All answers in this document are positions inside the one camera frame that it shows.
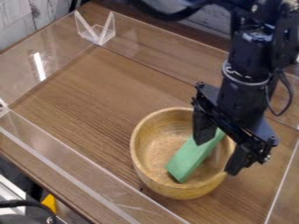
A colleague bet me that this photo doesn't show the black cable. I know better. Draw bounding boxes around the black cable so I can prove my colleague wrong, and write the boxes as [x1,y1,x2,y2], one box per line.
[0,199,56,224]

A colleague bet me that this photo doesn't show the clear acrylic corner bracket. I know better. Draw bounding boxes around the clear acrylic corner bracket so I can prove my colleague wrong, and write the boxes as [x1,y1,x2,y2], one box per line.
[73,11,116,46]

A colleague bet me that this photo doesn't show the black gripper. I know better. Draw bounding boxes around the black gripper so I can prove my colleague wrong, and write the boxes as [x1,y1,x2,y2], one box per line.
[191,62,279,176]

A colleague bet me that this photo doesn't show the clear acrylic enclosure walls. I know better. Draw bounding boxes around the clear acrylic enclosure walls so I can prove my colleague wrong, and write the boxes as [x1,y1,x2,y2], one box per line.
[0,4,299,224]

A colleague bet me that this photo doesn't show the yellow black device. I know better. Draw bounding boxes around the yellow black device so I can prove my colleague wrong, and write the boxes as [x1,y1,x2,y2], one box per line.
[27,193,75,224]

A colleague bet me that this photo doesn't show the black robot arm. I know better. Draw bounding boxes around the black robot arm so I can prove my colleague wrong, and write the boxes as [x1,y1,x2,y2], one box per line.
[131,0,299,176]

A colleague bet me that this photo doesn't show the green rectangular block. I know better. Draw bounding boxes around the green rectangular block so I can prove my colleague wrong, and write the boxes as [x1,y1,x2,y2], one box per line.
[166,129,226,183]

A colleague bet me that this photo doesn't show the brown wooden bowl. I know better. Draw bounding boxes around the brown wooden bowl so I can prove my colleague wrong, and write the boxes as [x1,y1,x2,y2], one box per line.
[130,107,234,200]

